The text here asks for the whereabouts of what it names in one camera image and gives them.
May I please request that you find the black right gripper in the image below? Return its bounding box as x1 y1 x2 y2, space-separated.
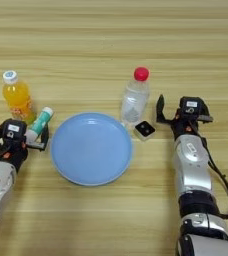
155 94 215 141

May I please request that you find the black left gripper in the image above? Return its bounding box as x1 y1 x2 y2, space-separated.
0 123 51 171

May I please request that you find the white green glue stick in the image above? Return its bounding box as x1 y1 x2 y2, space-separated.
24 106 55 145

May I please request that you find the orange juice bottle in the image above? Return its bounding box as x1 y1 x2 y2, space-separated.
2 69 37 125

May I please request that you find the small black white cube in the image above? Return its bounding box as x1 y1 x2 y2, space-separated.
133 120 156 142

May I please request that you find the clear bottle red cap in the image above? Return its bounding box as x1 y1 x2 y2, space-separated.
120 66 151 128

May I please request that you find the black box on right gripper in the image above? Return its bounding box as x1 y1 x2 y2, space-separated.
179 96 204 118

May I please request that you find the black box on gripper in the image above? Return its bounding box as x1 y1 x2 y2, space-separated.
179 96 204 118
0 118 28 142

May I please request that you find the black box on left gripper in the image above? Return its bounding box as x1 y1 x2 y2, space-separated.
0 118 28 142

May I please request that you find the blue round plate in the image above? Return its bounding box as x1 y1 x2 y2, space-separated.
50 112 134 187

